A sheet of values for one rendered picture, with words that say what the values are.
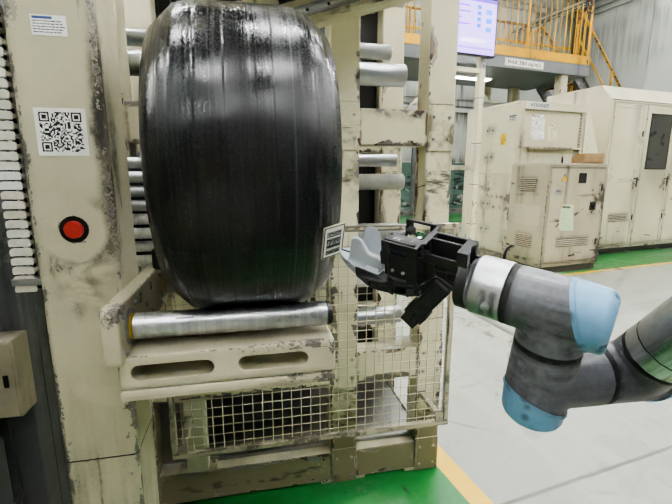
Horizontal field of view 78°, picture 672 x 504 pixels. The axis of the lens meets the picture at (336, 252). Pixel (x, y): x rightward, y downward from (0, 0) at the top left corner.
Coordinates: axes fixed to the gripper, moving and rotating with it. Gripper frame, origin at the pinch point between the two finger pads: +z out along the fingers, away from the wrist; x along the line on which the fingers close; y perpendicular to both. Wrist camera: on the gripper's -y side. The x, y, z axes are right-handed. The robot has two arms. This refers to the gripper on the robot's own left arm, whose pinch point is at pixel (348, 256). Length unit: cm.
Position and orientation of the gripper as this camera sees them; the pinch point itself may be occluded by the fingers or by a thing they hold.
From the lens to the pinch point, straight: 65.0
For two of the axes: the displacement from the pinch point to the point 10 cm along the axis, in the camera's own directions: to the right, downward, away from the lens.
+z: -7.9, -2.4, 5.6
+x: -6.0, 4.7, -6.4
